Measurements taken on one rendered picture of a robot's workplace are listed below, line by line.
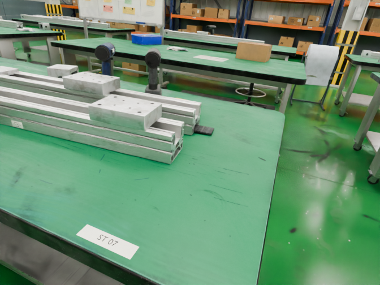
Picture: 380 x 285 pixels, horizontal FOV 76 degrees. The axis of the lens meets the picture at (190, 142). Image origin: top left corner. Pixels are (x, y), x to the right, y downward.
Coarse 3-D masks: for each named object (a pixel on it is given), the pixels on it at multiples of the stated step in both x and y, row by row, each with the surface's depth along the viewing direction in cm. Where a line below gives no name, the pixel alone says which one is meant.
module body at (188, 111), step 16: (16, 80) 91; (32, 80) 91; (48, 80) 96; (64, 96) 88; (80, 96) 87; (96, 96) 84; (128, 96) 88; (144, 96) 86; (160, 96) 86; (176, 112) 77; (192, 112) 76; (192, 128) 79
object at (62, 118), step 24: (0, 96) 74; (24, 96) 78; (48, 96) 77; (0, 120) 75; (24, 120) 72; (48, 120) 69; (72, 120) 68; (168, 120) 67; (96, 144) 68; (120, 144) 65; (144, 144) 63; (168, 144) 60
